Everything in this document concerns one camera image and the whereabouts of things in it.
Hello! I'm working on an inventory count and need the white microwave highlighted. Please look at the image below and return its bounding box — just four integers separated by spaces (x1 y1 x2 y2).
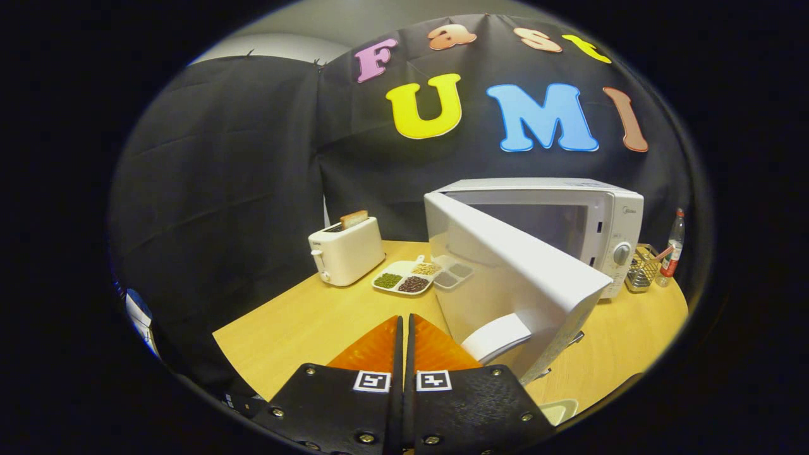
423 178 645 386

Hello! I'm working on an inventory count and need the white plate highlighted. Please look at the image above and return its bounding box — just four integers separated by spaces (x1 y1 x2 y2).
540 398 579 426

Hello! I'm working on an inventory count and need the metal wire basket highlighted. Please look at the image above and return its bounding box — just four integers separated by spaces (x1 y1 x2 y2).
624 245 664 293

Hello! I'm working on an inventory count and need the white and blue device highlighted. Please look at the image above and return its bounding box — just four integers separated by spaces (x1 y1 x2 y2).
125 289 160 358

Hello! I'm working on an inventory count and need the cream toaster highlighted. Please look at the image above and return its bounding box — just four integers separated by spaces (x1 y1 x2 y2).
308 217 386 287

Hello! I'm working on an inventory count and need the clear plastic water bottle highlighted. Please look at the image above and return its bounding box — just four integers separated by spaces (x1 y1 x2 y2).
655 209 686 288

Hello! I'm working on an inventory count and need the white divided bean dish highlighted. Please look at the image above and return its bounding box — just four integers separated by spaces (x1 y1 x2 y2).
372 255 443 296

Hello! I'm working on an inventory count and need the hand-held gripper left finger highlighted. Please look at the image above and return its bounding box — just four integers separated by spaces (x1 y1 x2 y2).
269 315 404 455

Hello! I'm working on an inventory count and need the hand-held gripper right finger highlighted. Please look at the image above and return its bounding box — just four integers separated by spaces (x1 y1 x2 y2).
404 313 557 455

